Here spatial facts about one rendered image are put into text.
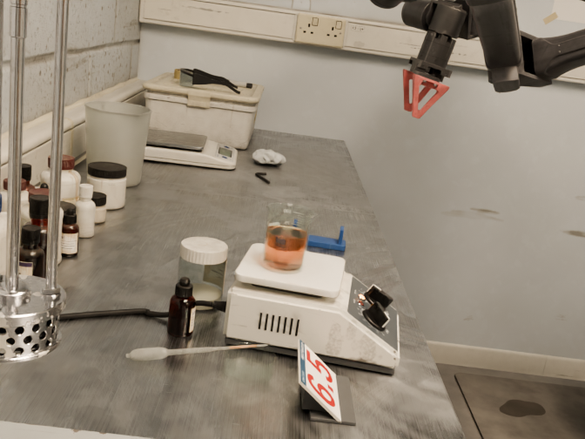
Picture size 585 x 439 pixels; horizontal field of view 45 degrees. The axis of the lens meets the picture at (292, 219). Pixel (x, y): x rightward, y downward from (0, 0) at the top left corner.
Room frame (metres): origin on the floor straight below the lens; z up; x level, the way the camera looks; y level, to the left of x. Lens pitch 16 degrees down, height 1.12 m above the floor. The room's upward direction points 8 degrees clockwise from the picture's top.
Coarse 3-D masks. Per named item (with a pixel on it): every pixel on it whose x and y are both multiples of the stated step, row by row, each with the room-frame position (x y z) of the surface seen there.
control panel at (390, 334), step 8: (352, 280) 0.82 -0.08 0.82; (352, 288) 0.79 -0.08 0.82; (360, 288) 0.81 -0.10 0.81; (368, 288) 0.83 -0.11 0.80; (352, 296) 0.77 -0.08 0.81; (352, 304) 0.75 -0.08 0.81; (368, 304) 0.78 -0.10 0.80; (352, 312) 0.73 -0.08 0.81; (360, 312) 0.74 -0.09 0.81; (392, 312) 0.81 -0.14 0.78; (360, 320) 0.72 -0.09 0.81; (392, 320) 0.79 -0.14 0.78; (368, 328) 0.71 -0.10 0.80; (392, 328) 0.76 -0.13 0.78; (384, 336) 0.72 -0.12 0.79; (392, 336) 0.74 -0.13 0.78; (392, 344) 0.72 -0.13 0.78
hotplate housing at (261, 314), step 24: (240, 288) 0.73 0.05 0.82; (264, 288) 0.74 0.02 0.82; (240, 312) 0.72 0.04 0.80; (264, 312) 0.72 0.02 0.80; (288, 312) 0.72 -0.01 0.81; (312, 312) 0.71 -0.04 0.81; (336, 312) 0.71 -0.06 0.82; (240, 336) 0.72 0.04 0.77; (264, 336) 0.72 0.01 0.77; (288, 336) 0.72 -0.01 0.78; (312, 336) 0.71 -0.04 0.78; (336, 336) 0.71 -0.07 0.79; (360, 336) 0.71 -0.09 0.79; (336, 360) 0.71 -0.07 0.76; (360, 360) 0.71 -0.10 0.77; (384, 360) 0.71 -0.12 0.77
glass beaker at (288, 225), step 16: (272, 208) 0.78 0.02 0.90; (288, 208) 0.79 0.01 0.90; (304, 208) 0.79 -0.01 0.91; (272, 224) 0.75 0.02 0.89; (288, 224) 0.75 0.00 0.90; (304, 224) 0.75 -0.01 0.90; (272, 240) 0.75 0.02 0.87; (288, 240) 0.75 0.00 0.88; (304, 240) 0.76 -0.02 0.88; (272, 256) 0.75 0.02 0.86; (288, 256) 0.75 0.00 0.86; (304, 256) 0.76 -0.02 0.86; (288, 272) 0.75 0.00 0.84
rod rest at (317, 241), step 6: (342, 228) 1.15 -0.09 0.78; (342, 234) 1.13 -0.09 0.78; (312, 240) 1.13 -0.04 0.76; (318, 240) 1.13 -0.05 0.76; (324, 240) 1.14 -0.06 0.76; (330, 240) 1.14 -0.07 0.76; (336, 240) 1.15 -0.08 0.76; (342, 240) 1.15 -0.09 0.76; (312, 246) 1.13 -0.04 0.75; (318, 246) 1.13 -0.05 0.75; (324, 246) 1.13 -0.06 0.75; (330, 246) 1.13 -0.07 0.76; (336, 246) 1.12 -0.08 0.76; (342, 246) 1.12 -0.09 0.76
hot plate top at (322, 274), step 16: (256, 256) 0.79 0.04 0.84; (320, 256) 0.83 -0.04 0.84; (240, 272) 0.73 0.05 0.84; (256, 272) 0.74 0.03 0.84; (272, 272) 0.75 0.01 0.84; (304, 272) 0.76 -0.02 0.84; (320, 272) 0.77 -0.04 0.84; (336, 272) 0.78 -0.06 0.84; (288, 288) 0.72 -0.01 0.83; (304, 288) 0.72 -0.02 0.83; (320, 288) 0.72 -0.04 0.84; (336, 288) 0.73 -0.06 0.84
